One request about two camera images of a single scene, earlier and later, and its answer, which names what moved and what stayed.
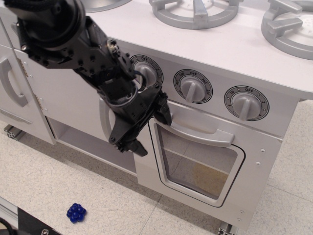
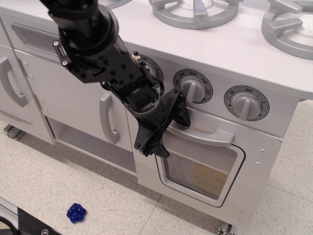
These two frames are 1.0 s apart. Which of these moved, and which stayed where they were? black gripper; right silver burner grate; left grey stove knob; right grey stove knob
Moved: black gripper
Stayed: right grey stove knob; left grey stove knob; right silver burner grate
